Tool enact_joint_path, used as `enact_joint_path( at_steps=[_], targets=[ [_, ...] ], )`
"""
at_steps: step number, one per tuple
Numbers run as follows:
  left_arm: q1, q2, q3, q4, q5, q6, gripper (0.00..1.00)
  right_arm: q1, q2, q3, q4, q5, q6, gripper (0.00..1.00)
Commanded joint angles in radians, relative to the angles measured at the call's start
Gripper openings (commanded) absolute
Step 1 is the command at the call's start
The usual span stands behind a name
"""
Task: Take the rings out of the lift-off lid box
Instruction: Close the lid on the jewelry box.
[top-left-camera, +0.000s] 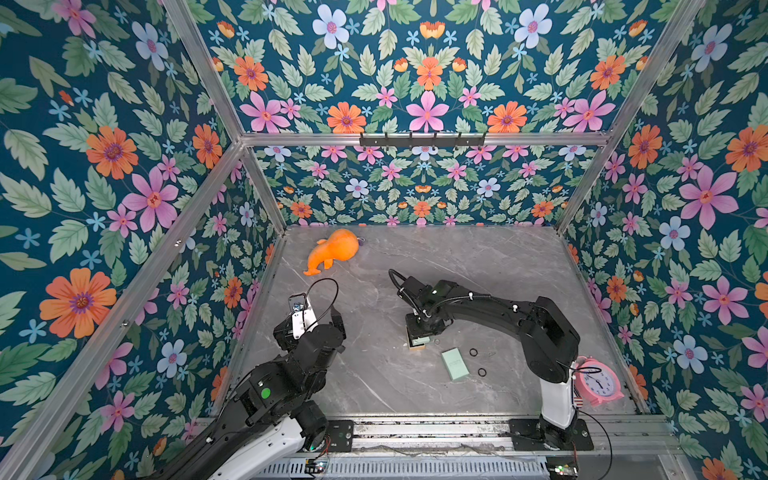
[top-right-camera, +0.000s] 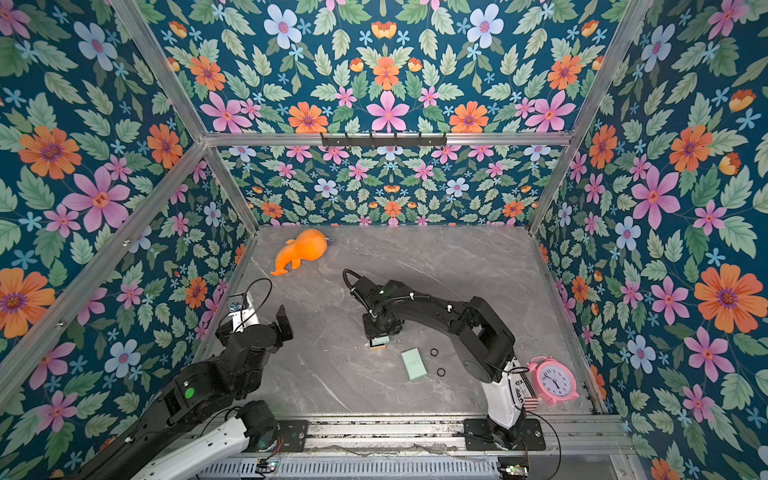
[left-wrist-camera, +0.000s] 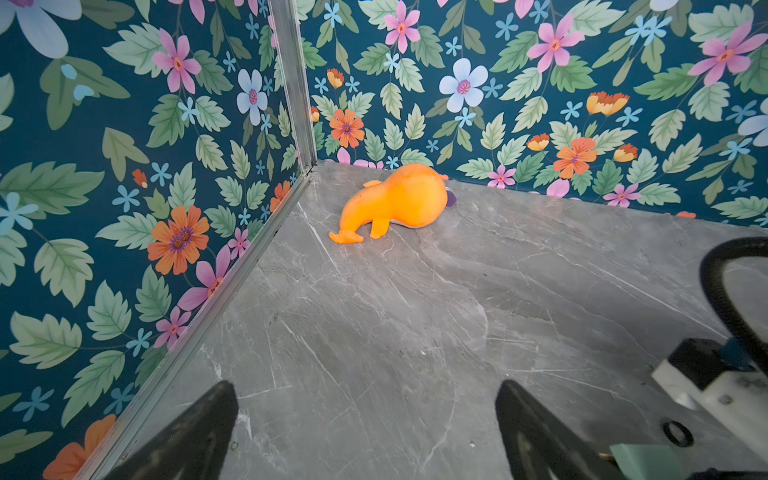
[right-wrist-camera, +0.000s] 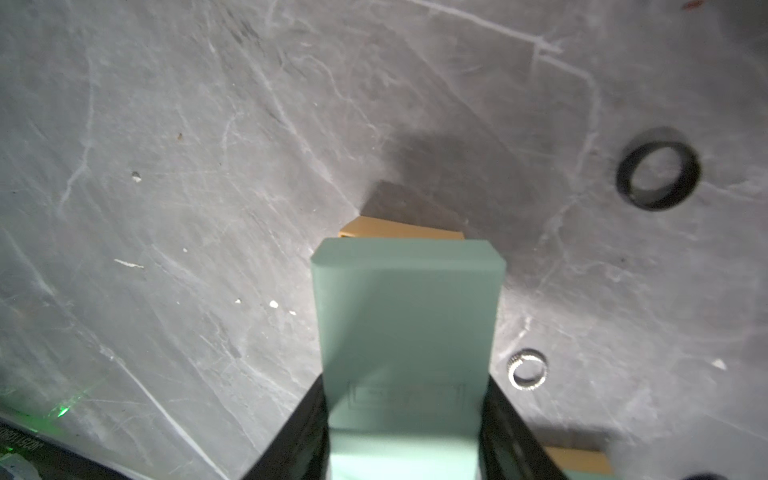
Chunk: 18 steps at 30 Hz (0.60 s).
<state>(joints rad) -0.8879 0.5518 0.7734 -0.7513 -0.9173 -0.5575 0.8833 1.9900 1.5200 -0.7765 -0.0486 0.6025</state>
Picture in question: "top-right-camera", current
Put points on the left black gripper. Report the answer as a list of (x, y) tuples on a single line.
[(277, 336)]

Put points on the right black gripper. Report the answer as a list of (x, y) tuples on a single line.
[(380, 325)]

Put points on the mint green box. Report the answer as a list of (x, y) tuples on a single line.
[(379, 342)]

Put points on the mint box lid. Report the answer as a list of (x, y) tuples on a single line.
[(414, 364)]

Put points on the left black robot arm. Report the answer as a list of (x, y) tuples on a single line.
[(198, 392)]

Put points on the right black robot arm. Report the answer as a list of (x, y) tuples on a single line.
[(482, 341)]

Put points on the orange plush toy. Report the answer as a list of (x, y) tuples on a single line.
[(309, 245)]

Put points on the pink alarm clock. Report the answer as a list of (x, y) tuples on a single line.
[(553, 382)]

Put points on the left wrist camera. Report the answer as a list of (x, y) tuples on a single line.
[(242, 313)]

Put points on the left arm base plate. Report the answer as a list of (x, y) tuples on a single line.
[(292, 435)]

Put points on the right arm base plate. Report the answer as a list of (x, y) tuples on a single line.
[(483, 435)]

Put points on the black hook rail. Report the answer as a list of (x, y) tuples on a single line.
[(370, 140)]

